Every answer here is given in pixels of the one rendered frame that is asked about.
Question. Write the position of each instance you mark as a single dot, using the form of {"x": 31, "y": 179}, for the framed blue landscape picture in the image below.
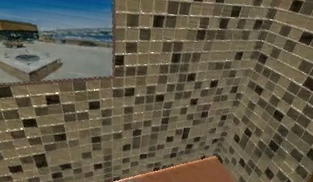
{"x": 37, "y": 36}

